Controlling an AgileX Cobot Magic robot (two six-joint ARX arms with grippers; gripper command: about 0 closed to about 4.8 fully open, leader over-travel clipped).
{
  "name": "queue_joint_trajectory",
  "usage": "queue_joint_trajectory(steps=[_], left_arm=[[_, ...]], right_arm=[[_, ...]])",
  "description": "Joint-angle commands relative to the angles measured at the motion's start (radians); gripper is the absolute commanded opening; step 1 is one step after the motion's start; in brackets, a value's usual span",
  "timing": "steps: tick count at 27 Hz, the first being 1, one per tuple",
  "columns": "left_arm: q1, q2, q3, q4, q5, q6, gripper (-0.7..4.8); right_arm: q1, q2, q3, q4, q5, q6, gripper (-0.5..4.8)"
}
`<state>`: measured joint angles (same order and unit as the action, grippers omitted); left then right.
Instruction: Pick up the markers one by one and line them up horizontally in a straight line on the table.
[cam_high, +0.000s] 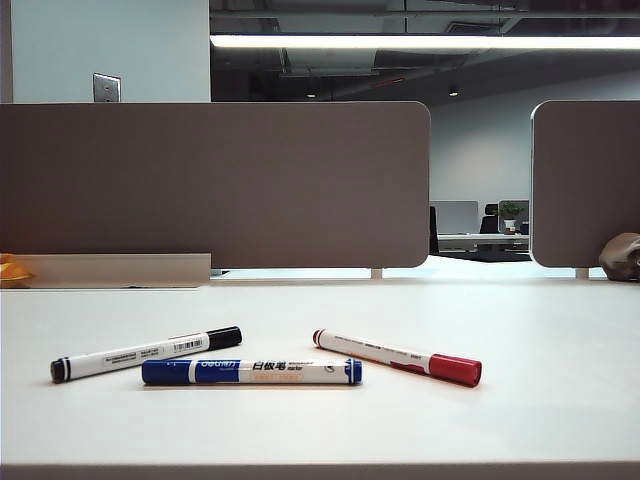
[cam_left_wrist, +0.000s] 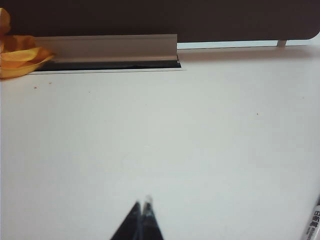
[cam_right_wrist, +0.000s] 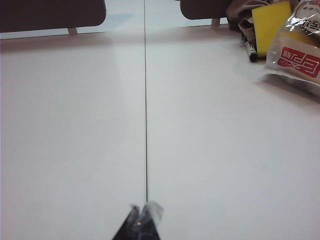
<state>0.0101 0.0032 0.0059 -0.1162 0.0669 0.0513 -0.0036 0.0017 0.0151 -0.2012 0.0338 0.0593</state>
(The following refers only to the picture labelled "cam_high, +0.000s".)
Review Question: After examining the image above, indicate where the white background desk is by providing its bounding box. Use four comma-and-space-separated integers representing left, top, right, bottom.
437, 232, 530, 253

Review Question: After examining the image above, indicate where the long ceiling light strip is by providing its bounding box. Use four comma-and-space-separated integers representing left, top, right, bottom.
209, 33, 640, 51

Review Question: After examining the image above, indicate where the wide brown desk partition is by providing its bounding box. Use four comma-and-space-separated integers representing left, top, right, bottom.
0, 101, 432, 270

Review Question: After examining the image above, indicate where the blue cap whiteboard marker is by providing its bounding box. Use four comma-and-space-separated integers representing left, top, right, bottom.
140, 357, 365, 387

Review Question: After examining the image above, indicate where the brown crumpled object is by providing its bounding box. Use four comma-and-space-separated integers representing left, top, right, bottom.
598, 232, 640, 281

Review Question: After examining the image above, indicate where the black office chair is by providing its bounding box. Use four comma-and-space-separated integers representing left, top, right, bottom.
479, 203, 501, 235

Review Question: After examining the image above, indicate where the orange object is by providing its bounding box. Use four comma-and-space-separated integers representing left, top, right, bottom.
0, 253, 35, 287

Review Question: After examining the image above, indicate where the metal wall switch plate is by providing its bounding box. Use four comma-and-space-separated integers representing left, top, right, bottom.
91, 72, 122, 104

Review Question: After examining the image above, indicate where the black cap whiteboard marker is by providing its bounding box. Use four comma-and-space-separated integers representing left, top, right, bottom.
49, 325, 244, 385

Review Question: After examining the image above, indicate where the grey background desk screen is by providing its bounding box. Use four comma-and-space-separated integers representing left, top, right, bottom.
430, 200, 480, 235

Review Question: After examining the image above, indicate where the red cap whiteboard marker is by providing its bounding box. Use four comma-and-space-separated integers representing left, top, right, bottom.
311, 328, 484, 389

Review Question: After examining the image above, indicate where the small green potted plant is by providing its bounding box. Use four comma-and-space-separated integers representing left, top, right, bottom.
498, 200, 525, 236

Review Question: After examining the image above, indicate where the narrow brown desk partition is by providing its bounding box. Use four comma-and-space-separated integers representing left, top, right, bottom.
530, 99, 640, 269

